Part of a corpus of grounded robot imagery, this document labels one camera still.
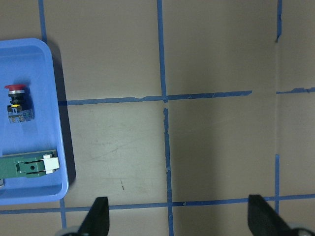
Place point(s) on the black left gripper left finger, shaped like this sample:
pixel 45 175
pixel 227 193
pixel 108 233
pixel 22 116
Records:
pixel 96 222

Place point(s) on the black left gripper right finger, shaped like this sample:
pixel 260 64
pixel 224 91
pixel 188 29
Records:
pixel 263 220

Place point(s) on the red emergency stop button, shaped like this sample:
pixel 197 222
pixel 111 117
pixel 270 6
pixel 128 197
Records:
pixel 20 107

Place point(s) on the green terminal block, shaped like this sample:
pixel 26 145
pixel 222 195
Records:
pixel 30 164

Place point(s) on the blue plastic tray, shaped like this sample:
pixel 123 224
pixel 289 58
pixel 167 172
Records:
pixel 29 62

